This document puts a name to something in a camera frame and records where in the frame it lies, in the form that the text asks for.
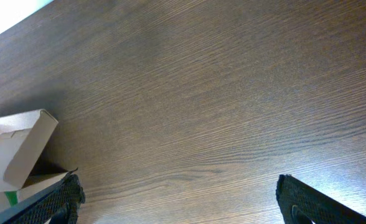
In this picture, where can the green tape roll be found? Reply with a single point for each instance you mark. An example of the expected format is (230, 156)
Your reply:
(12, 197)

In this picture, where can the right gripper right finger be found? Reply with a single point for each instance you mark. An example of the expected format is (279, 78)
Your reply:
(299, 203)

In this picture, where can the brown cardboard box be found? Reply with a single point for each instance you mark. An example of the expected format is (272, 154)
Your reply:
(23, 137)

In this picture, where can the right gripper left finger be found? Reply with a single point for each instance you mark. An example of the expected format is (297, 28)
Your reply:
(58, 203)

